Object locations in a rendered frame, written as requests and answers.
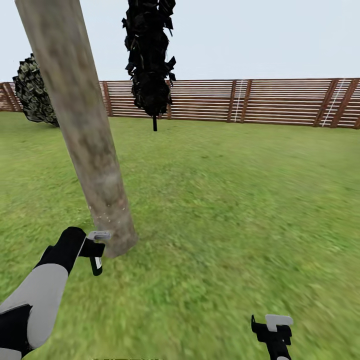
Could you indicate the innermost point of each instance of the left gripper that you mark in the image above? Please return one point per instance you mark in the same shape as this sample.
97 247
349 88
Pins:
95 250

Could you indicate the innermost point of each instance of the tree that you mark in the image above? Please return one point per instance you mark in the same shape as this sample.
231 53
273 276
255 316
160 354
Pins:
59 41
147 43

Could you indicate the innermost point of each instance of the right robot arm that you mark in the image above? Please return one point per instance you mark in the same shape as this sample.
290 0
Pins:
276 334

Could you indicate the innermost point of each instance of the pesticide atomizer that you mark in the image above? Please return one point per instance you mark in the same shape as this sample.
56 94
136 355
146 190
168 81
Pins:
96 265

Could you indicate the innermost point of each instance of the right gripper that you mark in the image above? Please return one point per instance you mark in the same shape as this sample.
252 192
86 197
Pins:
282 335

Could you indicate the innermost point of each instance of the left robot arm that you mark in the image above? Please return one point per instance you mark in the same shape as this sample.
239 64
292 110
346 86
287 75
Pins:
28 316

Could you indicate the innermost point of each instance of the bush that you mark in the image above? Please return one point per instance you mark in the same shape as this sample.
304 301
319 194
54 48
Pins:
29 87

